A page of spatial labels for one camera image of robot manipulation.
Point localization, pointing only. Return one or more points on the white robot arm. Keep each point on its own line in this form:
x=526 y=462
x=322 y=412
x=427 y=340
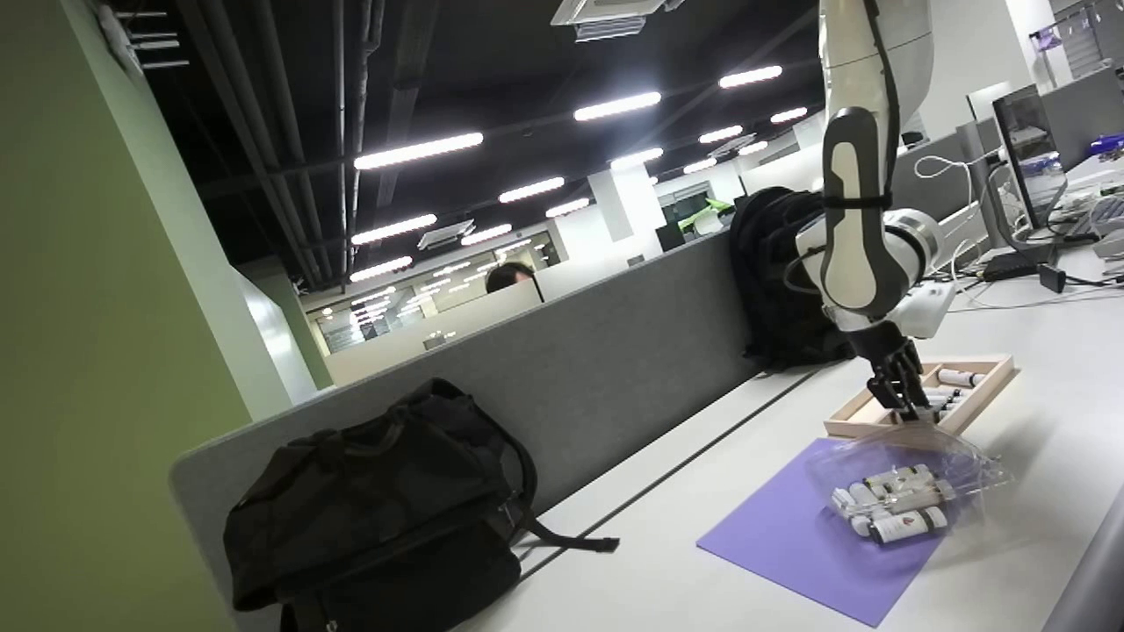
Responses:
x=865 y=255

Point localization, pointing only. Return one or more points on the clear plastic bag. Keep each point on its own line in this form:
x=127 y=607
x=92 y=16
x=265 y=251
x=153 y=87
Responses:
x=865 y=482

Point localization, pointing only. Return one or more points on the white bottle on mat front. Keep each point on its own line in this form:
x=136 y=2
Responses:
x=913 y=523

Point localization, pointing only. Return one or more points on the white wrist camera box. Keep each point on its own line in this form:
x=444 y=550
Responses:
x=921 y=309

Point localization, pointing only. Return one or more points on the wooden tray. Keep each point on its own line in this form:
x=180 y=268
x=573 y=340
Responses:
x=958 y=409

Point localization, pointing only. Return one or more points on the black backpack near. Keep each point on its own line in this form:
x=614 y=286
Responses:
x=394 y=523

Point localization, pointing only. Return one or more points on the white bottle in tray far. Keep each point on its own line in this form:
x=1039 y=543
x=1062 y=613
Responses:
x=958 y=378

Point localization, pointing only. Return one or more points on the purple mat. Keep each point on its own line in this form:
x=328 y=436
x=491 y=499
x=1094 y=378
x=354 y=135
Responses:
x=792 y=539

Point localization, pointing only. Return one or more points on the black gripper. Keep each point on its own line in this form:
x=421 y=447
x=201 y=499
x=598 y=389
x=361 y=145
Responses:
x=893 y=372

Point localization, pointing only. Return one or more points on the black backpack far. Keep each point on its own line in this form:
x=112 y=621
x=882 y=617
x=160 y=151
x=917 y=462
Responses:
x=781 y=305

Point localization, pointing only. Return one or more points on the black backpack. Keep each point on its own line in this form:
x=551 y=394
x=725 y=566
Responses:
x=394 y=523
x=781 y=305

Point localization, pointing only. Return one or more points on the grey desk divider panel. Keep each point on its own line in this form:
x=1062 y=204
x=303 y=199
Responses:
x=578 y=383

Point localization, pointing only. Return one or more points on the computer monitor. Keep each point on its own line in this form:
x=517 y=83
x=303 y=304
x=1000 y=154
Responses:
x=1030 y=151

